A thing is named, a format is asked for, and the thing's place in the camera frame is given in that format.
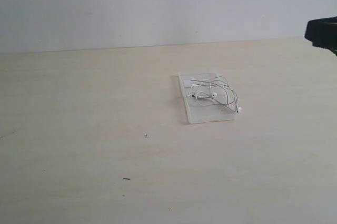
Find white wired earphones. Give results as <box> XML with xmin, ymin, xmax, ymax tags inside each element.
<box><xmin>186</xmin><ymin>76</ymin><xmax>242</xmax><ymax>113</ymax></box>

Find clear plastic storage case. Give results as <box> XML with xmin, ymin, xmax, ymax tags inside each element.
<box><xmin>178</xmin><ymin>72</ymin><xmax>241</xmax><ymax>124</ymax></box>

